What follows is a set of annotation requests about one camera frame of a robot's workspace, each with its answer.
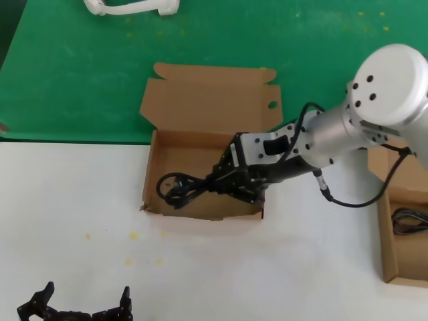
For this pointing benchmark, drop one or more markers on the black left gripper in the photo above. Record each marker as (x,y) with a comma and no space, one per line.
(73,317)

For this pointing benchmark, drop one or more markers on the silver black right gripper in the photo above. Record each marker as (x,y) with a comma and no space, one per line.
(250,150)

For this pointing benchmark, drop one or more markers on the open cardboard box with hole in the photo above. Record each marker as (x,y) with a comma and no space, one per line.
(200,107)

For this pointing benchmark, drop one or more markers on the open cardboard box without hole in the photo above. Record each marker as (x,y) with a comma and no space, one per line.
(388,240)

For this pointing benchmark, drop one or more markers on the green table mat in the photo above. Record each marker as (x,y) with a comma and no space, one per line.
(234,36)

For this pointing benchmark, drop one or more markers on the white curved plastic object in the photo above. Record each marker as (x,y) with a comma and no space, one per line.
(133,7)

